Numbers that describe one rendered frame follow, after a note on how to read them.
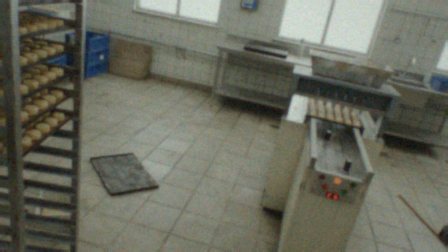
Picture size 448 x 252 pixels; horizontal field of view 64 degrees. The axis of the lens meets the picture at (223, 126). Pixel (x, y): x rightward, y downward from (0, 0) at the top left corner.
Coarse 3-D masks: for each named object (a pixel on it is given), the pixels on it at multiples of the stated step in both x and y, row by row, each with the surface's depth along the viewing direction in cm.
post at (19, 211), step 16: (0, 0) 87; (16, 0) 89; (0, 16) 88; (16, 16) 90; (16, 32) 91; (16, 48) 93; (16, 64) 94; (16, 80) 95; (16, 96) 97; (16, 112) 98; (16, 128) 99; (16, 144) 101; (16, 160) 103; (16, 176) 105; (16, 192) 107; (16, 208) 109; (16, 224) 111; (16, 240) 113
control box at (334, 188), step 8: (328, 176) 185; (336, 176) 184; (344, 176) 185; (312, 184) 189; (320, 184) 188; (328, 184) 187; (336, 184) 186; (344, 184) 185; (360, 184) 183; (312, 192) 190; (320, 192) 189; (328, 192) 188; (336, 192) 187; (352, 192) 185; (344, 200) 188; (352, 200) 187
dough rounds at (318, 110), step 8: (312, 104) 274; (320, 104) 278; (328, 104) 282; (336, 104) 286; (312, 112) 254; (320, 112) 257; (328, 112) 261; (336, 112) 265; (344, 112) 269; (352, 112) 273; (336, 120) 248; (344, 120) 253; (352, 120) 257
